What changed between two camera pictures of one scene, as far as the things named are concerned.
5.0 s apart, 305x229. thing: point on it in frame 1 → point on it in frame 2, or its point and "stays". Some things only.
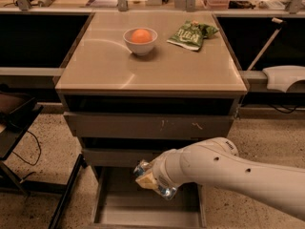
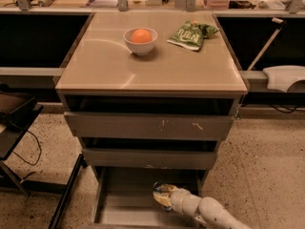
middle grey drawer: x=118 y=156 stays
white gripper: x=161 y=170 → x=178 y=197
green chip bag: x=191 y=33 stays
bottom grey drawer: x=119 y=201 stays
